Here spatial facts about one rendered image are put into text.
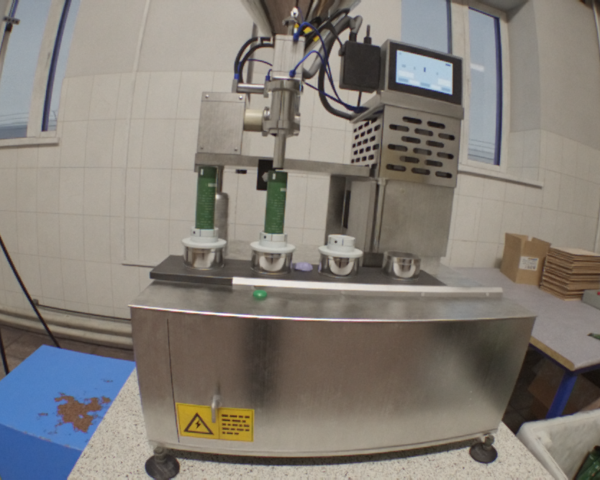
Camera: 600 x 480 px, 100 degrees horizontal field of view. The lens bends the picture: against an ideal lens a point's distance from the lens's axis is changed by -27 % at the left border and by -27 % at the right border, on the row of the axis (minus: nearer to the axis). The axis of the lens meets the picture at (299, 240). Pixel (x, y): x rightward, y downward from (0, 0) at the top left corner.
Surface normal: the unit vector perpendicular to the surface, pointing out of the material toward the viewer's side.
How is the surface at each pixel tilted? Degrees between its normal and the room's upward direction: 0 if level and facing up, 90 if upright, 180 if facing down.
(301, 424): 90
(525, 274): 90
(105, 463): 0
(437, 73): 90
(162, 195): 90
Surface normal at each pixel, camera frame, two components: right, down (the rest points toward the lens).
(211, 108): 0.09, 0.18
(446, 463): 0.08, -0.98
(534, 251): -0.27, 0.43
